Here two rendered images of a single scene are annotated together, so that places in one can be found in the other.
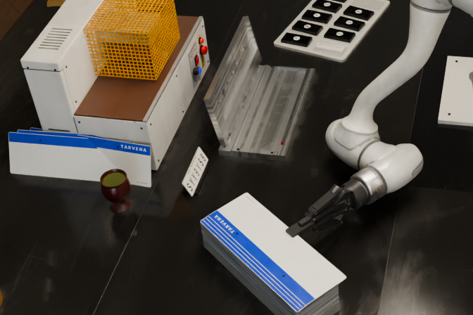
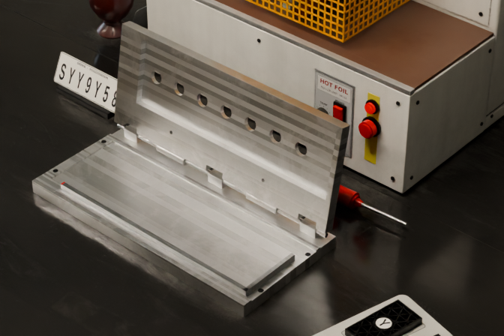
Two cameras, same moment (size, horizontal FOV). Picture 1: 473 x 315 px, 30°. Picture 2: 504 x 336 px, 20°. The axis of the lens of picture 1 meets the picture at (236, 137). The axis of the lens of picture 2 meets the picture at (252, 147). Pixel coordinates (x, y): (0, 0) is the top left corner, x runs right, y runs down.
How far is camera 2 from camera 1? 3.35 m
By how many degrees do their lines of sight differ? 81
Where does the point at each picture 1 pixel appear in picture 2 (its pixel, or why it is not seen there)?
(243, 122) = (165, 167)
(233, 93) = (203, 129)
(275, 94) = (211, 228)
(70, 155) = not seen: outside the picture
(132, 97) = not seen: outside the picture
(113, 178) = not seen: outside the picture
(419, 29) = not seen: outside the picture
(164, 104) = (203, 23)
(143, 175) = not seen: hidden behind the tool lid
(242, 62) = (269, 149)
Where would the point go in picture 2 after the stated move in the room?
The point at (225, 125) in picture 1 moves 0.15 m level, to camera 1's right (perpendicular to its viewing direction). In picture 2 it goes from (133, 106) to (91, 157)
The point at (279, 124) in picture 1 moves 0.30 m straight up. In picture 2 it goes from (120, 203) to (108, 34)
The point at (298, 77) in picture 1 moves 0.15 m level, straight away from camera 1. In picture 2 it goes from (237, 274) to (333, 305)
